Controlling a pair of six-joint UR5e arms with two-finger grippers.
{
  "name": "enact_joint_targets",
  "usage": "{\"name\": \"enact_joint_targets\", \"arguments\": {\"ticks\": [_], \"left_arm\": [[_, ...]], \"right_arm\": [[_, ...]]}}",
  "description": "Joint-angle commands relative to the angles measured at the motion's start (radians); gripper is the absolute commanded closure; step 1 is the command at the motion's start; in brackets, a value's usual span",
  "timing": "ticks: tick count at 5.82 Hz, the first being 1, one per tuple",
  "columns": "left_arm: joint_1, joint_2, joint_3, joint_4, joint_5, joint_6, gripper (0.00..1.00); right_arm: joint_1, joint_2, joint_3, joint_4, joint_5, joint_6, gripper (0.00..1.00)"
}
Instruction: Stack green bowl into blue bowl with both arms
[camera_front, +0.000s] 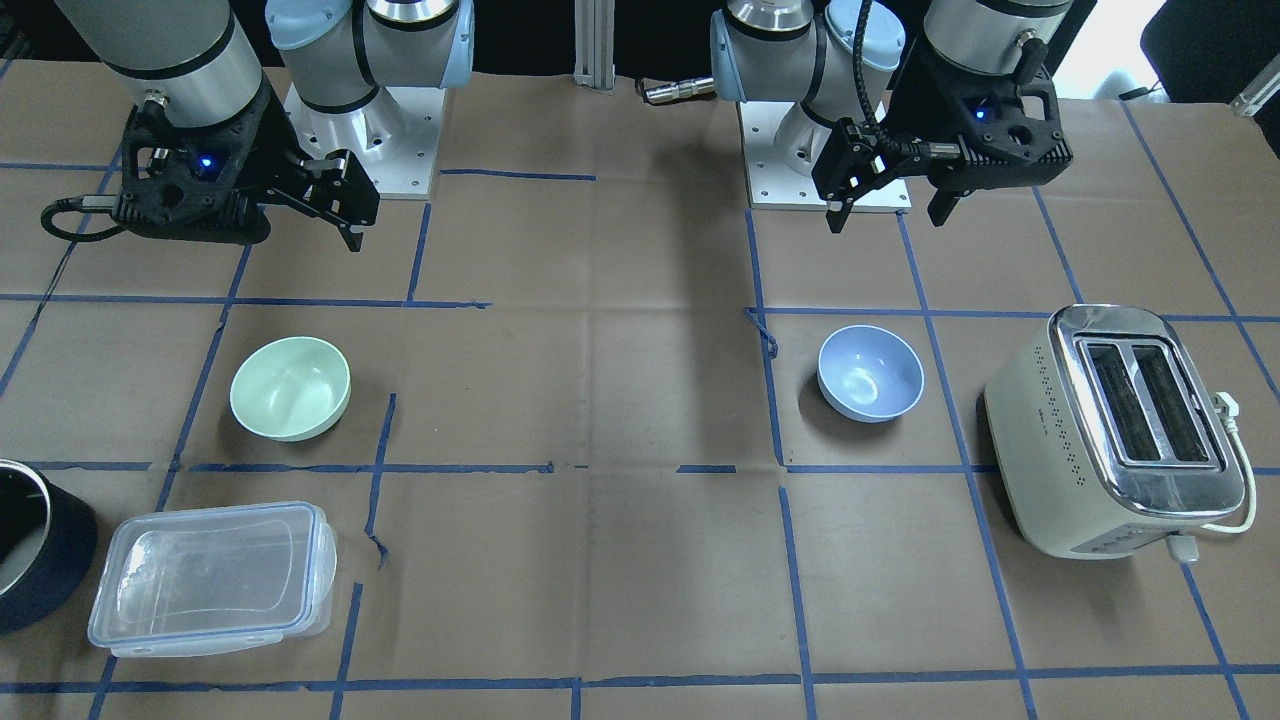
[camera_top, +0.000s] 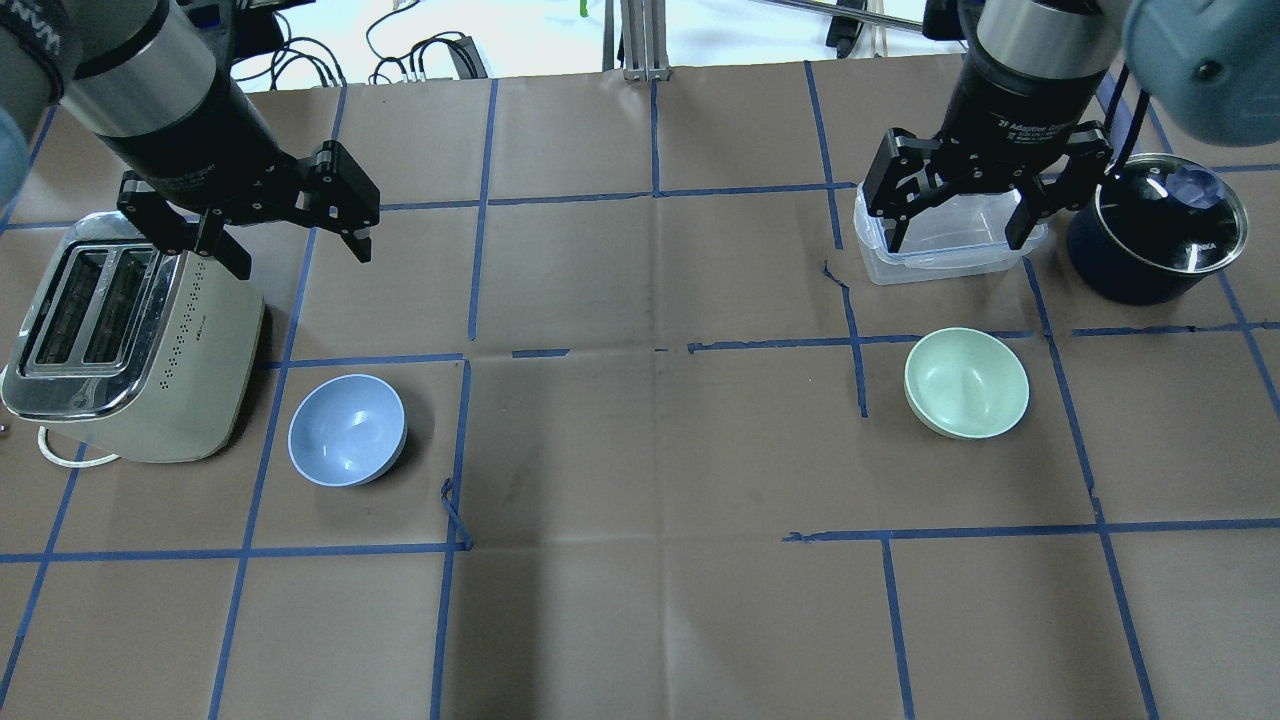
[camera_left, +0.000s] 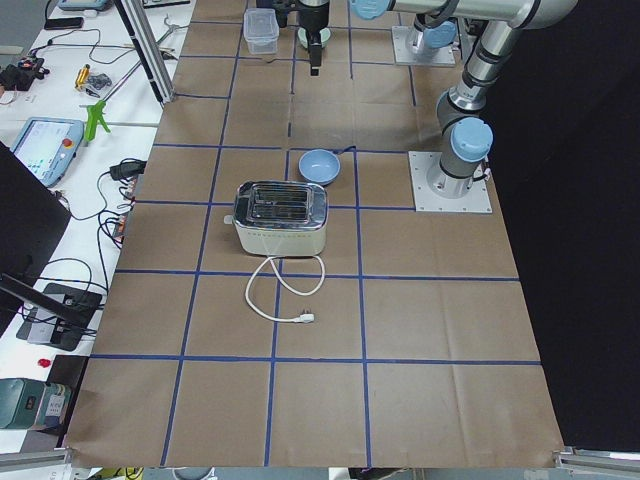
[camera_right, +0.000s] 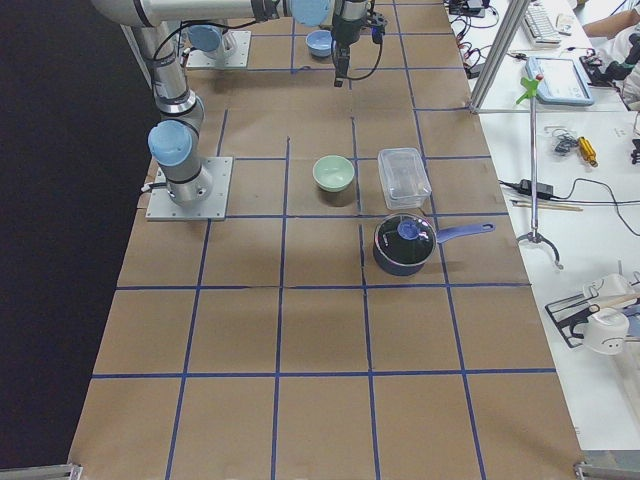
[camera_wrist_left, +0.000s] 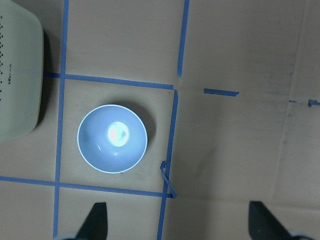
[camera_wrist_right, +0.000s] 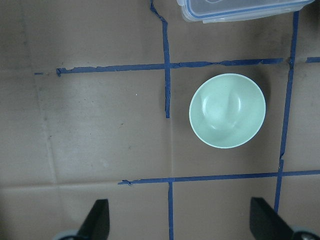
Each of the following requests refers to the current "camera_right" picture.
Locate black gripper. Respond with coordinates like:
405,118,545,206
331,14,361,88

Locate blue bowl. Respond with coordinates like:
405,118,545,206
305,30,332,58

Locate green bowl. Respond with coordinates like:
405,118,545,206
312,155,355,192

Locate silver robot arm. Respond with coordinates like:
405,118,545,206
187,25,237,60
94,1,387,219

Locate clear plastic food container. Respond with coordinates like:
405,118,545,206
377,147,432,210

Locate blue saucepan with lid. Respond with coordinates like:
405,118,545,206
372,213,496,276

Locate white keyboard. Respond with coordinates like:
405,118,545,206
523,4,562,46

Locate black power adapter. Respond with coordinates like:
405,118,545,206
516,179,554,200

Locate blue teach pendant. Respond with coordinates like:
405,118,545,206
525,57,594,106

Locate wooden chopsticks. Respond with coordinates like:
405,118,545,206
510,199,583,212

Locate metal reacher grabber tool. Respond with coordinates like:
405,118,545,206
516,73,564,270

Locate white smiley mug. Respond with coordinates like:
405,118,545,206
582,273,636,356

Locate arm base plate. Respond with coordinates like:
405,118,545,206
146,157,234,221
186,25,251,70

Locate aluminium frame post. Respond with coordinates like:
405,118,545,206
468,0,529,114

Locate yellow handled tool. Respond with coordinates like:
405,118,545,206
577,136,598,168

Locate black wire rack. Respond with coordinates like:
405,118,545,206
544,293,592,349

